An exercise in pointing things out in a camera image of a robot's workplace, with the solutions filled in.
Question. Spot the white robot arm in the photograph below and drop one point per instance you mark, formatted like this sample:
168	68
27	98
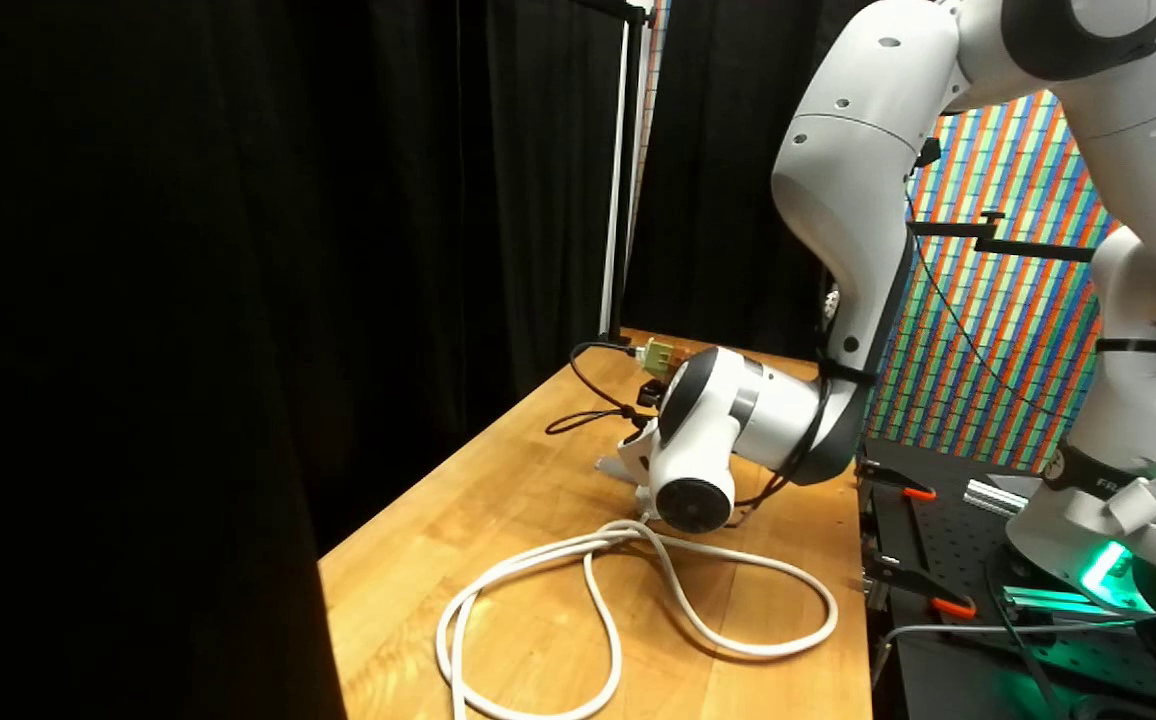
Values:
843	181

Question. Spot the white pole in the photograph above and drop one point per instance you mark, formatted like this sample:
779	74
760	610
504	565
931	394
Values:
611	264

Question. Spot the orange black clamp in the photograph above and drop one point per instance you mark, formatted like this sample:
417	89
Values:
901	480

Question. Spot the black curtain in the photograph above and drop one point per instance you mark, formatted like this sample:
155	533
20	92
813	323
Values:
262	264

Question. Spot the colourful striped cloth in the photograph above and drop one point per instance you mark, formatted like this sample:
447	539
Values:
994	354

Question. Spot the black camera arm mount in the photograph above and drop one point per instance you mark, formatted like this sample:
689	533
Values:
981	233

